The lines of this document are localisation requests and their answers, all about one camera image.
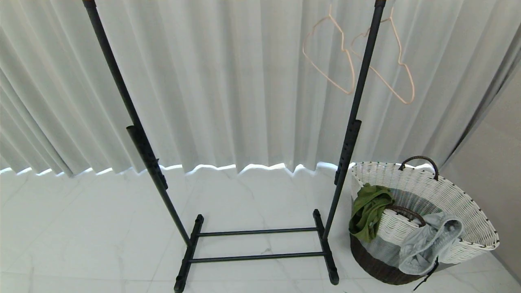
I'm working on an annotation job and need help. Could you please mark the pink clothes hanger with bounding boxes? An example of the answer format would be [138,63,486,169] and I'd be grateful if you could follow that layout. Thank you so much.
[302,4,356,95]
[350,6,416,105]

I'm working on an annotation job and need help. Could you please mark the pale grey shorts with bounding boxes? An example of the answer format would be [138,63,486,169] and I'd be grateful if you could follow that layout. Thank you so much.
[398,211,465,292]

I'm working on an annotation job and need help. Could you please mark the black clothes rack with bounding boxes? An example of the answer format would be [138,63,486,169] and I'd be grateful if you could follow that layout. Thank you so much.
[81,0,387,293]

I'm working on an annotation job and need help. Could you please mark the white laundry basket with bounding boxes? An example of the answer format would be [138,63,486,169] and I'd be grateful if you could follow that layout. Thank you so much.
[349,155,500,285]

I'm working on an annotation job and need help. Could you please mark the white curtain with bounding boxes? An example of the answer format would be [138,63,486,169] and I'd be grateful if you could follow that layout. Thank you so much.
[0,0,521,178]

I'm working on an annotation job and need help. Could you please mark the green garment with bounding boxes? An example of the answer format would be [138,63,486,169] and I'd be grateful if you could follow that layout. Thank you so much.
[349,183,395,244]

